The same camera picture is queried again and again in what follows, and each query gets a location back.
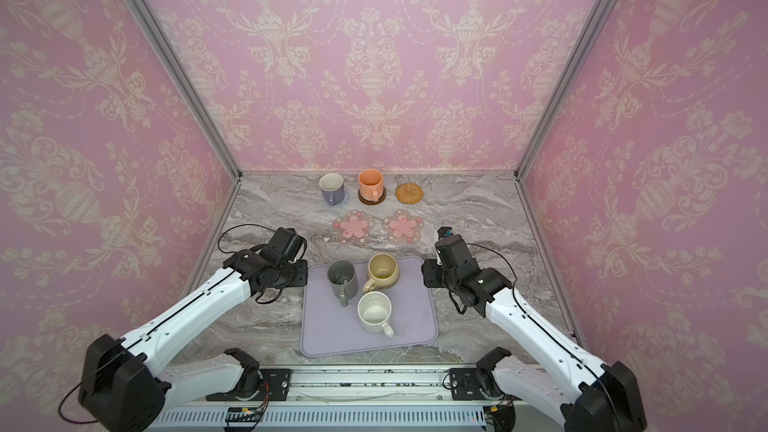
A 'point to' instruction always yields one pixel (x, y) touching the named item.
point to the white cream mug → (374, 311)
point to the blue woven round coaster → (346, 199)
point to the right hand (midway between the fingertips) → (429, 267)
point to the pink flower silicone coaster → (402, 227)
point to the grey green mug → (343, 280)
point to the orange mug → (371, 184)
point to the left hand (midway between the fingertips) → (303, 275)
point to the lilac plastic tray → (327, 328)
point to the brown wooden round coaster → (372, 202)
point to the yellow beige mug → (383, 272)
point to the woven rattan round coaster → (409, 193)
